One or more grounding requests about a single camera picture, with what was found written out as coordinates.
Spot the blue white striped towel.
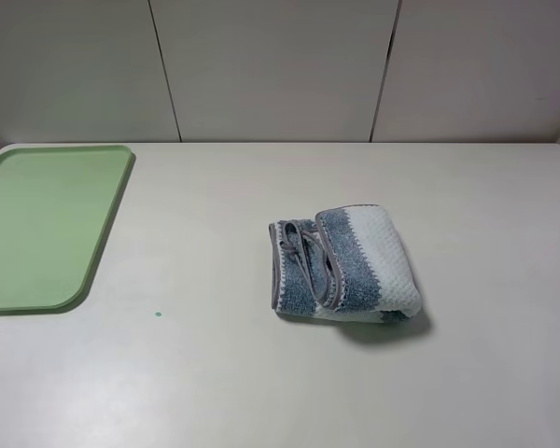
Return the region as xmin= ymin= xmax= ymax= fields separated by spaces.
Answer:
xmin=269 ymin=204 xmax=422 ymax=324

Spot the green plastic tray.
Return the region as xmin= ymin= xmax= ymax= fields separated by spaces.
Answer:
xmin=0 ymin=146 xmax=134 ymax=314

